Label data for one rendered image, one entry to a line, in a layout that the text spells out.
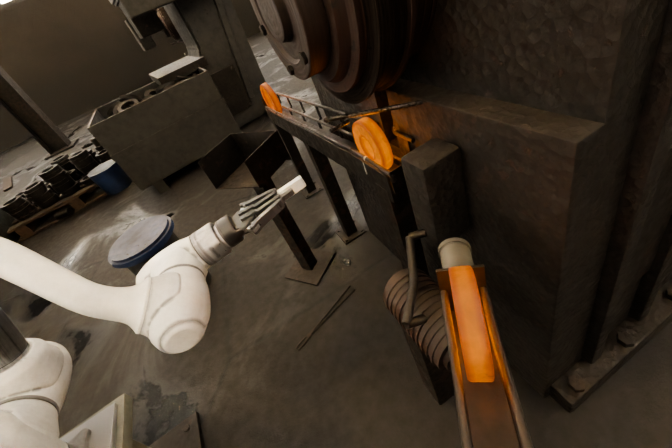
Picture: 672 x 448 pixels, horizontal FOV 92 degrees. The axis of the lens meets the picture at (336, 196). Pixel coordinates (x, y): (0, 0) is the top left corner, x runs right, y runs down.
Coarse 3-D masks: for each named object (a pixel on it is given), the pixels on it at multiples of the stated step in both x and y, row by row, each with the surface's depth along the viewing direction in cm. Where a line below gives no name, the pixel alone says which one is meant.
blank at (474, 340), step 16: (464, 272) 45; (464, 288) 42; (464, 304) 41; (480, 304) 40; (464, 320) 40; (480, 320) 39; (464, 336) 40; (480, 336) 39; (464, 352) 40; (480, 352) 39; (480, 368) 40
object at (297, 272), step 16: (224, 144) 134; (240, 144) 138; (256, 144) 133; (272, 144) 121; (208, 160) 128; (224, 160) 134; (240, 160) 141; (256, 160) 115; (272, 160) 121; (208, 176) 128; (224, 176) 135; (240, 176) 131; (256, 176) 115; (256, 192) 133; (288, 224) 143; (288, 240) 149; (304, 240) 153; (304, 256) 154; (320, 256) 165; (288, 272) 164; (304, 272) 160; (320, 272) 157
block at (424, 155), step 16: (432, 144) 67; (448, 144) 65; (416, 160) 64; (432, 160) 62; (448, 160) 63; (416, 176) 64; (432, 176) 63; (448, 176) 65; (416, 192) 68; (432, 192) 65; (448, 192) 67; (464, 192) 70; (416, 208) 73; (432, 208) 67; (448, 208) 69; (464, 208) 72; (432, 224) 70; (448, 224) 72; (464, 224) 74; (432, 240) 74
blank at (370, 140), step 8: (360, 120) 84; (368, 120) 82; (352, 128) 89; (360, 128) 84; (368, 128) 80; (376, 128) 80; (360, 136) 87; (368, 136) 82; (376, 136) 80; (384, 136) 80; (360, 144) 90; (368, 144) 90; (376, 144) 80; (384, 144) 80; (360, 152) 94; (368, 152) 90; (376, 152) 82; (384, 152) 81; (376, 160) 85; (384, 160) 82; (392, 160) 83
